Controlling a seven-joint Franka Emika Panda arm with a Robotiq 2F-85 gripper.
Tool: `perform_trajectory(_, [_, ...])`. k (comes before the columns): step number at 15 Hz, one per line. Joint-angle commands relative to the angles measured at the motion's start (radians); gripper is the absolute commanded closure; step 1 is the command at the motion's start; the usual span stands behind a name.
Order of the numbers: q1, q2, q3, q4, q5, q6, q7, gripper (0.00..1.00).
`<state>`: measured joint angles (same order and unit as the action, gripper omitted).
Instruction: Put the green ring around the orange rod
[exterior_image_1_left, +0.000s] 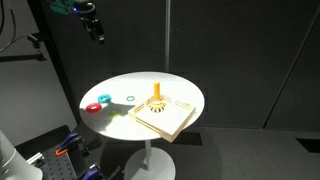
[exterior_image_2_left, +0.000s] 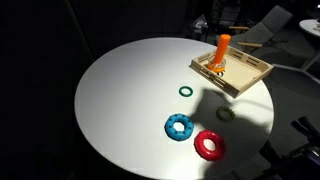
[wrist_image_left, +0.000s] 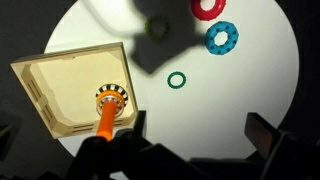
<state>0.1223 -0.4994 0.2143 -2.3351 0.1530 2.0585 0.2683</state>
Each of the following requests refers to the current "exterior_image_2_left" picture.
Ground red ring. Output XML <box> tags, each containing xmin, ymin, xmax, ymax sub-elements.
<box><xmin>193</xmin><ymin>129</ymin><xmax>227</xmax><ymax>162</ymax></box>

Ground orange rod on striped base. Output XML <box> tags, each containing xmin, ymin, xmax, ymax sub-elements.
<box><xmin>206</xmin><ymin>33</ymin><xmax>232</xmax><ymax>75</ymax></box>

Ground black and purple clamp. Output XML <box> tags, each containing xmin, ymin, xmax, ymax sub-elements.
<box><xmin>289</xmin><ymin>115</ymin><xmax>320</xmax><ymax>159</ymax></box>

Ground blue studded ring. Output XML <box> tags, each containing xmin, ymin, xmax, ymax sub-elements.
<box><xmin>164</xmin><ymin>113</ymin><xmax>195</xmax><ymax>142</ymax></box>

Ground olive green spiky ring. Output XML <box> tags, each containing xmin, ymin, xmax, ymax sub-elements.
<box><xmin>215</xmin><ymin>105</ymin><xmax>236</xmax><ymax>123</ymax></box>

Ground small dark green ring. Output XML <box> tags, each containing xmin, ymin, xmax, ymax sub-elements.
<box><xmin>178</xmin><ymin>85</ymin><xmax>194</xmax><ymax>98</ymax></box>

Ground crumpled plastic bag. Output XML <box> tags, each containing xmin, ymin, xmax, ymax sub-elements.
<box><xmin>191</xmin><ymin>14</ymin><xmax>210</xmax><ymax>35</ymax></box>

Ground wooden tray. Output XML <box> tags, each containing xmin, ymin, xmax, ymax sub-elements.
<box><xmin>188</xmin><ymin>44</ymin><xmax>275</xmax><ymax>99</ymax></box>

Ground white round side table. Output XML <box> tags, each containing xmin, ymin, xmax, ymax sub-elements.
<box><xmin>298</xmin><ymin>18</ymin><xmax>320</xmax><ymax>72</ymax></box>

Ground grey lounge chair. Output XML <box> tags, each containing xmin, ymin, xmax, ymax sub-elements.
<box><xmin>229</xmin><ymin>4</ymin><xmax>295</xmax><ymax>52</ymax></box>

